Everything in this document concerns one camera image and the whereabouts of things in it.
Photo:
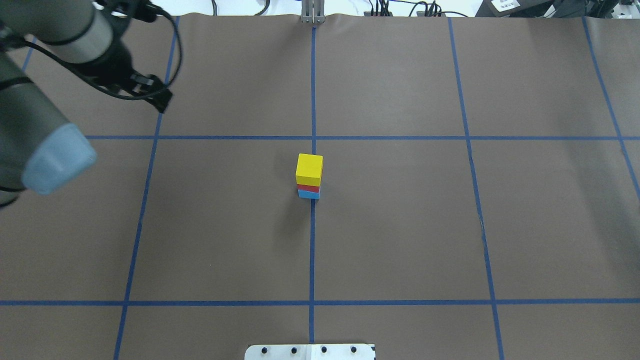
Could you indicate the black cardboard box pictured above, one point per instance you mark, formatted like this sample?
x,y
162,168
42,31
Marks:
x,y
517,8

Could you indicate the yellow block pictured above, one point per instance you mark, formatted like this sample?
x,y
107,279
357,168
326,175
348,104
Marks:
x,y
309,170

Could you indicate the red block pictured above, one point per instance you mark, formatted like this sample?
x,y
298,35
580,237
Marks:
x,y
308,188

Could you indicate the aluminium frame post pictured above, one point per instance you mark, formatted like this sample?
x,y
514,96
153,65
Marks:
x,y
313,12

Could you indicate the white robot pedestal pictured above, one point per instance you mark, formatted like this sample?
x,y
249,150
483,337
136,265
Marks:
x,y
327,351

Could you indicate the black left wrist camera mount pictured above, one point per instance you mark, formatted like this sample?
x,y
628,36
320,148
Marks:
x,y
141,10

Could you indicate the blue block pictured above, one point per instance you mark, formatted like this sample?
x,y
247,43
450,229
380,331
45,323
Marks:
x,y
305,194

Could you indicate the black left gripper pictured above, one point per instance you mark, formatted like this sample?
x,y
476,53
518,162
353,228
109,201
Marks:
x,y
118,64

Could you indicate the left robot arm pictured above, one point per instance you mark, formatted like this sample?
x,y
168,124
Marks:
x,y
42,150

